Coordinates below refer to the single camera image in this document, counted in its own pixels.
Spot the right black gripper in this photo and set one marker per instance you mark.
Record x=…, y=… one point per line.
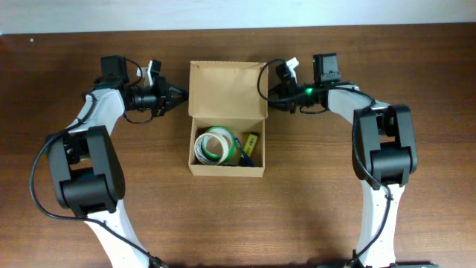
x=291, y=94

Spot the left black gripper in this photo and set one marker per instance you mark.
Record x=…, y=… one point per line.
x=162, y=97

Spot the brown cardboard box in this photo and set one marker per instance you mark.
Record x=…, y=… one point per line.
x=225, y=94

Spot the yellow highlighter marker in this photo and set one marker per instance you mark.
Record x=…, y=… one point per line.
x=251, y=143

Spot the white masking tape roll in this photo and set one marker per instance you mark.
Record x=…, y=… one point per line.
x=213, y=148

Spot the green tape roll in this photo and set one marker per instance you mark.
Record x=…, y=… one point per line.
x=224, y=137

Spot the blue pen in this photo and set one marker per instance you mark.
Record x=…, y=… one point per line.
x=244, y=160

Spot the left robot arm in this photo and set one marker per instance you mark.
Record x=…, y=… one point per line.
x=84, y=167

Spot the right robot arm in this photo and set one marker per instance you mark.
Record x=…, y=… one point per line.
x=384, y=153

